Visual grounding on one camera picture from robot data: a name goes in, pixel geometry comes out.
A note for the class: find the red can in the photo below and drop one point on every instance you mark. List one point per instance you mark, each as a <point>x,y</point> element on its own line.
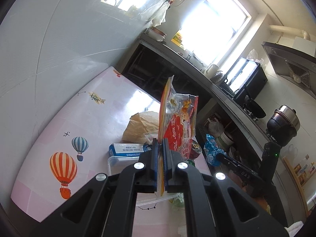
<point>195,151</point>

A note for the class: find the blue plastic wrapper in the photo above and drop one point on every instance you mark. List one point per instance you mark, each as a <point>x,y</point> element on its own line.
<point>211,148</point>

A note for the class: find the black wok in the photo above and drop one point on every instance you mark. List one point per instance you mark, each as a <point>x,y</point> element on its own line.
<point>255,107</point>

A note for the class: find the white mug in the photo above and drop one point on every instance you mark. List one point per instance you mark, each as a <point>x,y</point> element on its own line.
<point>211,70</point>

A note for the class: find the yellow green box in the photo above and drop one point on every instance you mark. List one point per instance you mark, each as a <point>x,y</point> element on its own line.
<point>177,38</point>

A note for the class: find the round metal strainer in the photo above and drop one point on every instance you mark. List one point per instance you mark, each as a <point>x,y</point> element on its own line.
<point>217,76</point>

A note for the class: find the crumpled brown paper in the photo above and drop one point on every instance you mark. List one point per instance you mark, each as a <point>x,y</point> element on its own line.
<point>140,126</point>

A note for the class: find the blue white carton box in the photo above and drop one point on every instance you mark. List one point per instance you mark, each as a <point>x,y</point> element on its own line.
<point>126,149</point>

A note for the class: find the clear plastic container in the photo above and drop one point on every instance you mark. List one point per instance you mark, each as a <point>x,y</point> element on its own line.
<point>117,164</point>

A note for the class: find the stack of bowls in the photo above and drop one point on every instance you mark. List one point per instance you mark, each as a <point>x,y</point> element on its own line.
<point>226,139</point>

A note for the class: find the red yellow snack bag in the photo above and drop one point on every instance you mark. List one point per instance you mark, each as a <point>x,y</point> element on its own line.
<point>180,128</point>

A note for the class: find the hanging clear plastic sheet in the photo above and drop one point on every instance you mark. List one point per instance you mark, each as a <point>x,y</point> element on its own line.
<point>161,12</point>

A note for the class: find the steel cooking pot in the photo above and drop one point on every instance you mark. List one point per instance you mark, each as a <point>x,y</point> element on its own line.
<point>284,123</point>

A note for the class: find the black glass-door cabinet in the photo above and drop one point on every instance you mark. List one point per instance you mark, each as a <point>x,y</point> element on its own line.
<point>254,79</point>

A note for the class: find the kitchen window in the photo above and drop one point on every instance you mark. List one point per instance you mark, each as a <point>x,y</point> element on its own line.
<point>212,27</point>

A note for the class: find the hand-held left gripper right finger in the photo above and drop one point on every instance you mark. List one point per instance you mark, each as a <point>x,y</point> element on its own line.
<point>165,163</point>

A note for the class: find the white exhaust pipe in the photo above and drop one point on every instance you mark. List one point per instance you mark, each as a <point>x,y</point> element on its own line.
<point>291,30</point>

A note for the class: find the wooden spice rack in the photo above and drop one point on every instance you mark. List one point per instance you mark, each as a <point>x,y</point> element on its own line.
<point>300,175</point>

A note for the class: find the white plastic bag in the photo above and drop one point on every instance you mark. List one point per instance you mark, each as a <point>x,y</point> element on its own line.
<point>215,127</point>

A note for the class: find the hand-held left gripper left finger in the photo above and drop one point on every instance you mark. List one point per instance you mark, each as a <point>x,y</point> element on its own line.
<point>155,163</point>

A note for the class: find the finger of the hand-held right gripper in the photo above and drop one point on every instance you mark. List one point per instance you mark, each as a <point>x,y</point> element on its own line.
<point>227,160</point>

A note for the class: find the steel range hood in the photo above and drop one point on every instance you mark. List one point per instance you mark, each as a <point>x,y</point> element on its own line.
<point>288,59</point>

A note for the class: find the grey kitchen counter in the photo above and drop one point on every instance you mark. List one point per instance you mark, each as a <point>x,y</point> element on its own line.
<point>222,96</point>

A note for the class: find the copper basin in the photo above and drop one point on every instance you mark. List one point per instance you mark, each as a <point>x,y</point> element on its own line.
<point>158,32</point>

